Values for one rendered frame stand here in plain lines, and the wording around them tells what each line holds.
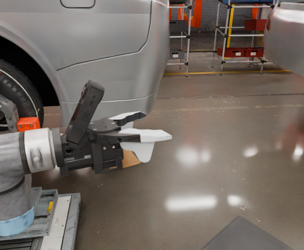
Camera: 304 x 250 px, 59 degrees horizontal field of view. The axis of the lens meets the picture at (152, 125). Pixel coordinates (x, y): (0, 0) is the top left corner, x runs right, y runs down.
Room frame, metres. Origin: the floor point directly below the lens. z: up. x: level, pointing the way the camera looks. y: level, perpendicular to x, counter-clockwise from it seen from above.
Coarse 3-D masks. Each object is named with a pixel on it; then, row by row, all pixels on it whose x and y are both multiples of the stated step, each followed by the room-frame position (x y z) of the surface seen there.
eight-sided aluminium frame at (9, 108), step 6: (0, 96) 1.23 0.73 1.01; (0, 102) 1.19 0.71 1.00; (6, 102) 1.23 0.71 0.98; (0, 108) 1.18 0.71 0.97; (6, 108) 1.19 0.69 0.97; (12, 108) 1.20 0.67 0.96; (6, 114) 1.19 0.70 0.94; (12, 114) 1.19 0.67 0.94; (6, 120) 1.19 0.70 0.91; (12, 120) 1.19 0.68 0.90; (18, 120) 1.24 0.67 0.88; (12, 126) 1.20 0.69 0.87; (12, 132) 1.19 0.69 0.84
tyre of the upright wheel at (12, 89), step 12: (0, 60) 1.45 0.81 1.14; (12, 72) 1.40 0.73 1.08; (0, 84) 1.27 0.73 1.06; (12, 84) 1.29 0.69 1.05; (24, 84) 1.40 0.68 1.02; (12, 96) 1.27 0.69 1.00; (24, 96) 1.31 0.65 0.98; (36, 96) 1.44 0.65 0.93; (24, 108) 1.28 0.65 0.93; (36, 108) 1.38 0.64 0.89
